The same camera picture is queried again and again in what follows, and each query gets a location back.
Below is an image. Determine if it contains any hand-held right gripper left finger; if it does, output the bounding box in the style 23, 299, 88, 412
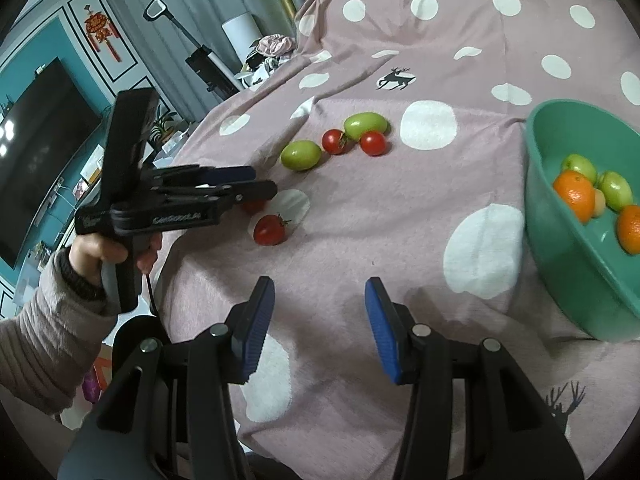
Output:
59, 276, 277, 480

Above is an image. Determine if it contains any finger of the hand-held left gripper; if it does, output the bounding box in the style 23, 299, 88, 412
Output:
165, 165, 258, 187
200, 179, 278, 207

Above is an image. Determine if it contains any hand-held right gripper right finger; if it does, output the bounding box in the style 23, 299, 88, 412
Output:
364, 277, 583, 480

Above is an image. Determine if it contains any dark red tomato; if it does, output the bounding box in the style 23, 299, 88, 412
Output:
253, 214, 289, 247

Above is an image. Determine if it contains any green tomato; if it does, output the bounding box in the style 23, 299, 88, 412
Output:
561, 154, 598, 186
597, 171, 635, 212
280, 140, 322, 172
344, 112, 390, 143

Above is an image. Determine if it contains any green plastic bowl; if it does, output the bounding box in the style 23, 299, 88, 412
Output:
522, 99, 640, 343

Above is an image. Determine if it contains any orange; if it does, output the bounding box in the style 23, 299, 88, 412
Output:
616, 205, 640, 255
552, 170, 597, 225

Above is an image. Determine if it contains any person's left forearm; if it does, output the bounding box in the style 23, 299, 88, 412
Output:
0, 247, 121, 416

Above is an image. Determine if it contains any person's left hand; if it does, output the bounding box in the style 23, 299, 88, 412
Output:
69, 232, 163, 285

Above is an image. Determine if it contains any potted plant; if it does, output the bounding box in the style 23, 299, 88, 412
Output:
150, 105, 178, 146

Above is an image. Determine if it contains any pile of small boxes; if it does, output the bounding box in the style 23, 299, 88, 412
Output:
150, 127, 196, 166

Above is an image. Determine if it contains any black television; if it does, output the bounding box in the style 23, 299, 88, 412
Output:
0, 57, 103, 271

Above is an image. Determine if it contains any black stick vacuum cleaner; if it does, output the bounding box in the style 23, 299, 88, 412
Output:
143, 0, 241, 98

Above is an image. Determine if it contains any pink polka dot blanket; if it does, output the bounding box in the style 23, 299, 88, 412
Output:
150, 0, 640, 466

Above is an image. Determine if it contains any black round object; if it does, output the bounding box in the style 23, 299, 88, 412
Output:
112, 314, 172, 358

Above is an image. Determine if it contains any pile of clothes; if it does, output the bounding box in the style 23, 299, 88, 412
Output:
235, 34, 297, 88

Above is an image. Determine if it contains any white cylinder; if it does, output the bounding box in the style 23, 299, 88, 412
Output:
221, 12, 261, 61

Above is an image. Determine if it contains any black cable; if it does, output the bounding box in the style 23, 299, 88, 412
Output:
144, 272, 160, 317

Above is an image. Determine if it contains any red knot wall decoration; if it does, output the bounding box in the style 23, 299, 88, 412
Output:
82, 5, 121, 63

